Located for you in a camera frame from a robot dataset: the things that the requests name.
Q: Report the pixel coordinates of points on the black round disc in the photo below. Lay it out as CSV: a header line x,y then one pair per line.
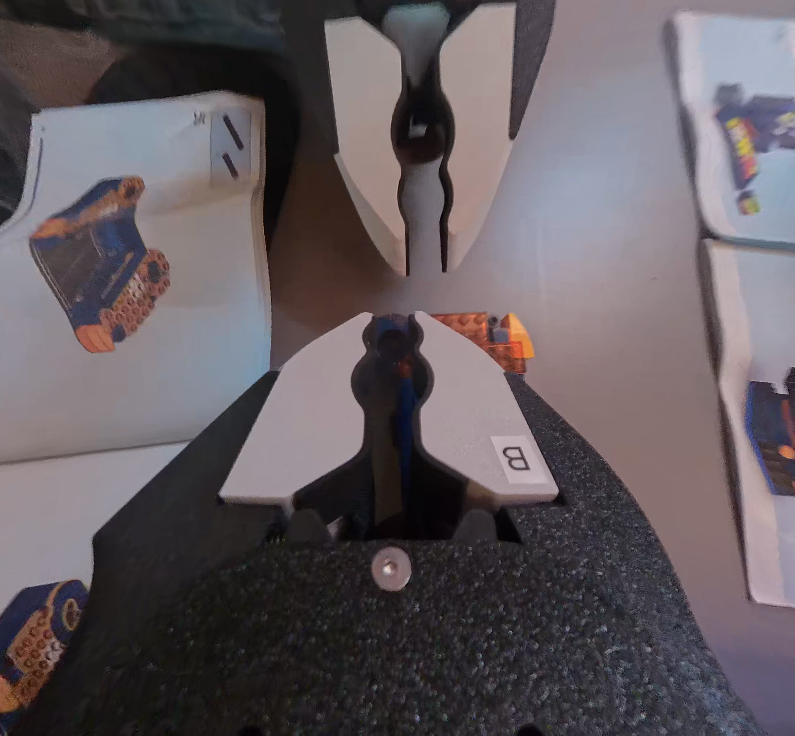
x,y
186,78

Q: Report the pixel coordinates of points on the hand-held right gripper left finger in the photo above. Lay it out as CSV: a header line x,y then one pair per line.
x,y
298,425

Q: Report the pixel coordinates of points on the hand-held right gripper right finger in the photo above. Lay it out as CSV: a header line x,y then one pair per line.
x,y
478,419

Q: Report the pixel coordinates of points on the person's clothed body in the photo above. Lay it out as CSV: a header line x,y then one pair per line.
x,y
15,140

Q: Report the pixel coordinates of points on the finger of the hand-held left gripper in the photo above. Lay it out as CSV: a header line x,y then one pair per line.
x,y
363,115
481,115

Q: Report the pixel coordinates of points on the closed booklet, purple arcade picture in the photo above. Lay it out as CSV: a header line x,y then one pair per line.
x,y
739,314

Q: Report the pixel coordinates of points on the open instruction booklet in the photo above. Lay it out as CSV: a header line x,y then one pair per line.
x,y
186,345

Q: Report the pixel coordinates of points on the blue and orange brick model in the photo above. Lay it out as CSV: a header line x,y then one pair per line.
x,y
497,338

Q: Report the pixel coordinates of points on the closed booklet, yellow blocks picture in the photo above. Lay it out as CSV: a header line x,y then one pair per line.
x,y
702,65

